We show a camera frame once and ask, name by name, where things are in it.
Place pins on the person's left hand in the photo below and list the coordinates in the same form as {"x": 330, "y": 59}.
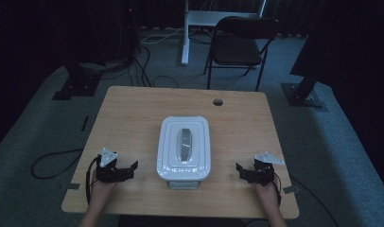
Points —
{"x": 101, "y": 192}

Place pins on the transparent grey storage box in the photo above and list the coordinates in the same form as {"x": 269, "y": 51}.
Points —
{"x": 183, "y": 185}

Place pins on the black folding chair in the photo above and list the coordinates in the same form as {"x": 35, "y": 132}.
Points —
{"x": 237, "y": 47}

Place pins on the black stand with flat base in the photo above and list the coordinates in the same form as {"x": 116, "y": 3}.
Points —
{"x": 78, "y": 85}

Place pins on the white desk frame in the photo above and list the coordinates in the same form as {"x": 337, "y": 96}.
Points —
{"x": 187, "y": 31}

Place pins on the grey tape piece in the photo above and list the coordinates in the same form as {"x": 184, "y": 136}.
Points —
{"x": 73, "y": 186}
{"x": 291, "y": 189}

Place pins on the black slanted stand with base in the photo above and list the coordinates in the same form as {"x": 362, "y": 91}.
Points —
{"x": 302, "y": 94}

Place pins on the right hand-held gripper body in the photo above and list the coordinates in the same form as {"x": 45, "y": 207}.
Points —
{"x": 264, "y": 173}

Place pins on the person's right hand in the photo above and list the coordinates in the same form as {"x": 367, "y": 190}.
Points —
{"x": 270, "y": 197}

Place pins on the person's lap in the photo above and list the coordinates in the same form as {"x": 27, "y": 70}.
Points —
{"x": 180, "y": 221}

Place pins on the black tape strip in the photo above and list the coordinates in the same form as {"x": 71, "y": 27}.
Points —
{"x": 84, "y": 123}

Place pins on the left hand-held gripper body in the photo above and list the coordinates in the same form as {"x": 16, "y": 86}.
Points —
{"x": 107, "y": 171}

